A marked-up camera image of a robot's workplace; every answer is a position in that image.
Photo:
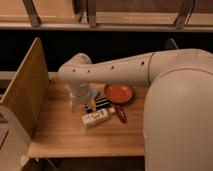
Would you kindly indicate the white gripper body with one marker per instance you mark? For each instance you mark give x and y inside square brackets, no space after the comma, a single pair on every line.
[80,93]

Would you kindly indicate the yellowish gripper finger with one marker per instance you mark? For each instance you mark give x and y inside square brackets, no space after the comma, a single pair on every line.
[93,105]

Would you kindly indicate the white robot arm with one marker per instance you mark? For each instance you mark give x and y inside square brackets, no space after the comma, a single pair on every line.
[178,108]

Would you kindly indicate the black white striped block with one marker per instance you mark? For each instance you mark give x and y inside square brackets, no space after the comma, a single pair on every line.
[100,103]

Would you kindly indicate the dark red spoon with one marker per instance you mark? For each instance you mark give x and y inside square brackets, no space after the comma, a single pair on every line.
[120,113]

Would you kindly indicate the orange red bowl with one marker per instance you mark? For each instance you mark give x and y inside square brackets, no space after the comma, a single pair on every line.
[118,93]

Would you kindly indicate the left wooden side panel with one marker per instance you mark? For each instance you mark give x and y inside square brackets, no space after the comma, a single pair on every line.
[22,101]

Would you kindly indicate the right dark side panel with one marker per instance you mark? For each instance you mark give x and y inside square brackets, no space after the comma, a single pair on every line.
[171,44]

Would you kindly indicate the wooden shelf rail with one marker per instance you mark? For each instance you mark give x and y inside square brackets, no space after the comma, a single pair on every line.
[108,15]

